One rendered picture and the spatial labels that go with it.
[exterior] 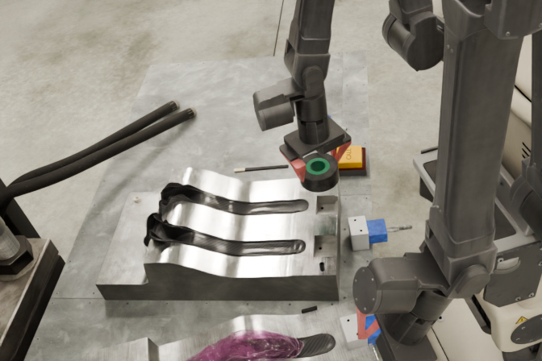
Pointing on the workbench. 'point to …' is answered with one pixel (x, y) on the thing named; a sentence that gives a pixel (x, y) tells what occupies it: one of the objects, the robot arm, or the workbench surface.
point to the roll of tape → (320, 172)
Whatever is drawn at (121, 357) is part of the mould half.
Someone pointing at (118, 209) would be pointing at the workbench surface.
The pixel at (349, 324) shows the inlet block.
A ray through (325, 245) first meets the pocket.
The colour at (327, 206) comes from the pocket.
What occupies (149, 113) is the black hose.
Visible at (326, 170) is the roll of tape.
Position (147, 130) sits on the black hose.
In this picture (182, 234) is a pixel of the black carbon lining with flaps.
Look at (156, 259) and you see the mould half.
